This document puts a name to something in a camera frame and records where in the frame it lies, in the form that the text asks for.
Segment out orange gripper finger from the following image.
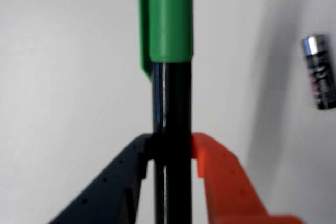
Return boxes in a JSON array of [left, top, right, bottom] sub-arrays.
[[190, 132, 307, 224]]

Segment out green capped black marker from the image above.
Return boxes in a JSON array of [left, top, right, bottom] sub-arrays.
[[136, 0, 195, 224]]

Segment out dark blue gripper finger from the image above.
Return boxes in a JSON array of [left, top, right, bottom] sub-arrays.
[[48, 133, 156, 224]]

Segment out black AA battery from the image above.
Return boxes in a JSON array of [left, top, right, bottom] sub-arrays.
[[301, 33, 336, 110]]

